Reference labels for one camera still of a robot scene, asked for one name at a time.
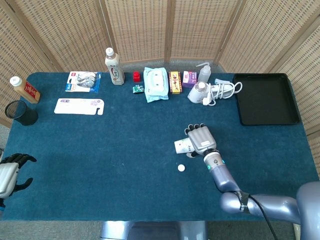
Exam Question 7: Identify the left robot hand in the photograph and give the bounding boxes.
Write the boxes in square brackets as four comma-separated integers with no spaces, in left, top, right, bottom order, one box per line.
[0,153,38,200]

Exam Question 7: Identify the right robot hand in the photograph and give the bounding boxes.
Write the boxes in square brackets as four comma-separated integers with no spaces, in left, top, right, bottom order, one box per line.
[184,123,218,159]

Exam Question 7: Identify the white paper cup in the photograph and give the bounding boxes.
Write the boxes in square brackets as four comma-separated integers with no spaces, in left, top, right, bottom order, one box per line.
[174,136,196,154]

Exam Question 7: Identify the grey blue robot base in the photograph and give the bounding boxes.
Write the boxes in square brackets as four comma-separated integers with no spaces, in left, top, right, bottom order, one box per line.
[99,220,209,240]

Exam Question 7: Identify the white hair dryer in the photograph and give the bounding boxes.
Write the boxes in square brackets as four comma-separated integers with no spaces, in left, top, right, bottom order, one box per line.
[187,81,237,104]

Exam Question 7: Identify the purple small box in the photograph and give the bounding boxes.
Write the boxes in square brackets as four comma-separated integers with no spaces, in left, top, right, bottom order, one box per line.
[182,70,198,89]

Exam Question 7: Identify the yellow red box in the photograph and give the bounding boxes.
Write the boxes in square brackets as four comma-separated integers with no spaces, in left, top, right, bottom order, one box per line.
[168,71,183,95]

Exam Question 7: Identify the black mesh pen holder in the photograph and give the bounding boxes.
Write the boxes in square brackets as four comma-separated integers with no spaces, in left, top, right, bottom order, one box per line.
[4,100,39,127]

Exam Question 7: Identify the clear squeeze wash bottle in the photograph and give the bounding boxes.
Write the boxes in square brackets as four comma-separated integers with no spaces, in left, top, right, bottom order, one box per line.
[195,61,212,83]

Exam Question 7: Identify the light blue wet wipes pack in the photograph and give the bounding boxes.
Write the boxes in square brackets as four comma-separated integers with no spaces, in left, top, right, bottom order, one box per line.
[143,66,170,104]

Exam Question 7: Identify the black plastic tray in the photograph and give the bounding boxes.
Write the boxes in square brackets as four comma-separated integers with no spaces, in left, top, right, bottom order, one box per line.
[232,72,302,127]

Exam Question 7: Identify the brown drink bottle red label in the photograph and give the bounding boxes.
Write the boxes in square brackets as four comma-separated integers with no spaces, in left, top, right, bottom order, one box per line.
[9,76,41,104]

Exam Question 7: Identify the blue table cloth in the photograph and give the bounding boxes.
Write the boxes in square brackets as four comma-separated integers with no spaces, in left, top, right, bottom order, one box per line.
[0,72,320,222]

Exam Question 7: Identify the white flat card package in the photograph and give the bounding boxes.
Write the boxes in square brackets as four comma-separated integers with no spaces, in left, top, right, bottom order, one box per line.
[53,97,105,116]

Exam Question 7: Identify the milk tea bottle white cap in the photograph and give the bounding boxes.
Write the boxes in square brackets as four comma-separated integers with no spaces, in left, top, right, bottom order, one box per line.
[104,47,126,86]

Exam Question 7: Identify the blue blister pack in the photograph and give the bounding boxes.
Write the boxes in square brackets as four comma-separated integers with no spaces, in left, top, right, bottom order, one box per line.
[65,71,103,94]

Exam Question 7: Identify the bamboo folding screen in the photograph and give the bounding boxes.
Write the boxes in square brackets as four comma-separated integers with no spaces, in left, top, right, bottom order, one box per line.
[0,0,320,176]

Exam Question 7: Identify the white power cable with plug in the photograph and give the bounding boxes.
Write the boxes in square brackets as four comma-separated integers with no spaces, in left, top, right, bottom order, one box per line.
[202,81,244,107]

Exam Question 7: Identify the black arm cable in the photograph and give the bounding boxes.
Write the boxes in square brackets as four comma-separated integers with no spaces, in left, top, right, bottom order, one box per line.
[234,191,280,240]

